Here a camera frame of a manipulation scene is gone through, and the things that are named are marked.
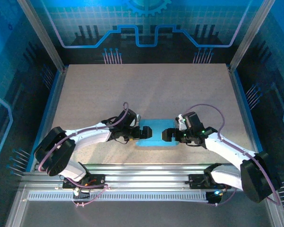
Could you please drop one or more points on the light blue cloth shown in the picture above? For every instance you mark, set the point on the light blue cloth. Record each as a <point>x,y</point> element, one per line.
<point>157,136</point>

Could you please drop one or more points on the aluminium frame rail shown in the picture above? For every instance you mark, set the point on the aluminium frame rail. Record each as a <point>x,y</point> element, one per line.
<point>144,175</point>

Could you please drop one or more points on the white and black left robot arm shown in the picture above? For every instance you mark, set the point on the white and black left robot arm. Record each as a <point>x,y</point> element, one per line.
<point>90,137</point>

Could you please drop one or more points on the small white connector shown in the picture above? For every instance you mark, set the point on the small white connector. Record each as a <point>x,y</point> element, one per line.
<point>76,192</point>

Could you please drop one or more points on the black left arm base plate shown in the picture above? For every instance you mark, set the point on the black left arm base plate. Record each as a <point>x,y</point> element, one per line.
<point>98,178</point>

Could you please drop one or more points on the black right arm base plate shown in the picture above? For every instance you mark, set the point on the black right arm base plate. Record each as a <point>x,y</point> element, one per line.
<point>195,180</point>

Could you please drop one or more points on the aluminium upright post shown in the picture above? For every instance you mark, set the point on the aluminium upright post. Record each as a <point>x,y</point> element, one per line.
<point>41,35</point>
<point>251,35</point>

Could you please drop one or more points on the black controller with green light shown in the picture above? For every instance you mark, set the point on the black controller with green light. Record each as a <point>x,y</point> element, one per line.
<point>213,199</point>

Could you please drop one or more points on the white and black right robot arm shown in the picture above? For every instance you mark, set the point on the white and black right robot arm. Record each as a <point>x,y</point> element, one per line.
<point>227,149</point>

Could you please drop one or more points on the blue-trimmed aluminium side rail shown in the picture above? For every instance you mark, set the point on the blue-trimmed aluminium side rail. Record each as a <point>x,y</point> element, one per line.
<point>52,106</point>

